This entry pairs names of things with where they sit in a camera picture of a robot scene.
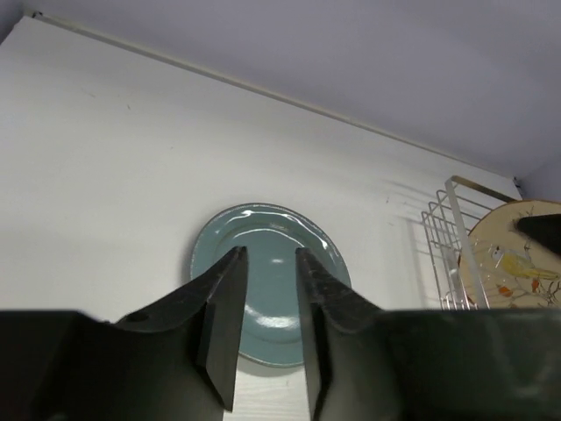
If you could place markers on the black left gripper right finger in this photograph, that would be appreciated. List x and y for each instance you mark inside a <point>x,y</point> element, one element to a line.
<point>340,350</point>

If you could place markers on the teal green plate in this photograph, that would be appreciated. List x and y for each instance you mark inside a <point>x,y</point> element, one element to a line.
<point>271,234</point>

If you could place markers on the metal wire dish rack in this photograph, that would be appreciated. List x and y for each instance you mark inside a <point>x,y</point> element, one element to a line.
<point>458,206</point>

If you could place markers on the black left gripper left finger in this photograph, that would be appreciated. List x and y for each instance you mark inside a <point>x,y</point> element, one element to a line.
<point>187,342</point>

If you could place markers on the cream bird plate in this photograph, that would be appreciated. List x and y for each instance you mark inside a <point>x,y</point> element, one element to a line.
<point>515,272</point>

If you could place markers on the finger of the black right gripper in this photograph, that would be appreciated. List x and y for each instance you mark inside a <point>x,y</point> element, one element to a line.
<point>545,230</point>

